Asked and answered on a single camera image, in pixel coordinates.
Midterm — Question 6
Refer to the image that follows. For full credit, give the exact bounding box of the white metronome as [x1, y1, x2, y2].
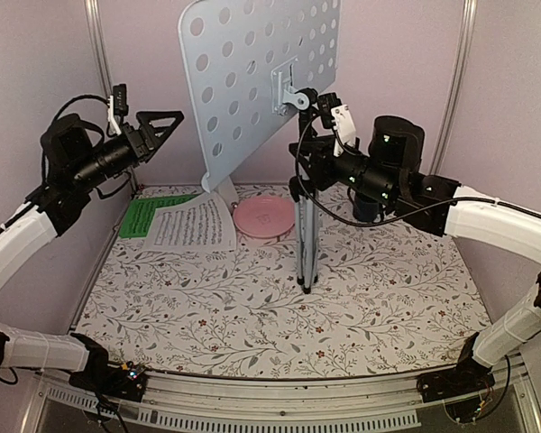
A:
[208, 177, 240, 212]

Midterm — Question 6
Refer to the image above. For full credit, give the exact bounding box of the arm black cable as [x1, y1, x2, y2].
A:
[295, 107, 461, 225]
[49, 94, 134, 199]

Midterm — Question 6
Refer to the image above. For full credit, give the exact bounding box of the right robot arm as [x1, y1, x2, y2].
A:
[289, 113, 541, 393]

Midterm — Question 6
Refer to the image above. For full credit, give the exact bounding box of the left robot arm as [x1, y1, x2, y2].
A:
[0, 111, 184, 392]

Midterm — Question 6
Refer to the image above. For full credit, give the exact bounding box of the white sheet music page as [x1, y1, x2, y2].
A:
[142, 192, 237, 253]

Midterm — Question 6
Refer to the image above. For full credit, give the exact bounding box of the aluminium frame post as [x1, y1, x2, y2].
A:
[430, 0, 478, 175]
[84, 0, 113, 97]

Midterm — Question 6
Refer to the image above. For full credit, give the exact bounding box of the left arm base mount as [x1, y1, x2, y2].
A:
[69, 333, 148, 402]

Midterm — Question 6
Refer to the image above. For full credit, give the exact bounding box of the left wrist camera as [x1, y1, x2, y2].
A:
[106, 83, 129, 137]

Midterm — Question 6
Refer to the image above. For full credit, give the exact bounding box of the left aluminium frame post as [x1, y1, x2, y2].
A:
[84, 0, 113, 97]

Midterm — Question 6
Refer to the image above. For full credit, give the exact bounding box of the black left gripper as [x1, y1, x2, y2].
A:
[70, 109, 184, 191]

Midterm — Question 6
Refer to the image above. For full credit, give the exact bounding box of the green sheet music page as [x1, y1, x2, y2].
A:
[118, 194, 197, 239]

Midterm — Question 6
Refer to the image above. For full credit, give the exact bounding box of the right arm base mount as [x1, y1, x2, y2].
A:
[417, 332, 495, 402]

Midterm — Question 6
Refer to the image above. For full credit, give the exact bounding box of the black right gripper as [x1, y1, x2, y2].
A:
[288, 133, 400, 207]

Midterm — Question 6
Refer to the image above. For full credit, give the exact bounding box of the front aluminium rail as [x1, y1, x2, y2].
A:
[22, 355, 541, 432]

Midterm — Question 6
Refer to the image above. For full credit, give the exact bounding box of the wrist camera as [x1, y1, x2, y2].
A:
[106, 83, 129, 137]
[317, 93, 359, 157]

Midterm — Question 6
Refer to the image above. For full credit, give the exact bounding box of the light blue music stand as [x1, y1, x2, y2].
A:
[178, 0, 343, 295]

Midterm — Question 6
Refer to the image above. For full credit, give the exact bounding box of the pink plastic plate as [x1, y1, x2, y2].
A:
[233, 196, 295, 239]

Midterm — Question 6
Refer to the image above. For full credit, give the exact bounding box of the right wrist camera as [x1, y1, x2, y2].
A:
[317, 93, 359, 157]

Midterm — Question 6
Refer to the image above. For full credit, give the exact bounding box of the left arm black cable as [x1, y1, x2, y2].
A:
[49, 94, 134, 199]

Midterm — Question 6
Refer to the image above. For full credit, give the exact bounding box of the dark blue ceramic mug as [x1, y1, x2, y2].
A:
[353, 192, 383, 224]

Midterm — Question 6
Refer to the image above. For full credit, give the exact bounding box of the right aluminium frame post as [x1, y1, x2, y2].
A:
[430, 0, 478, 175]

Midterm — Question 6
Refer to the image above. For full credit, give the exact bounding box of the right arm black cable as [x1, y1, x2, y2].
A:
[295, 107, 461, 225]

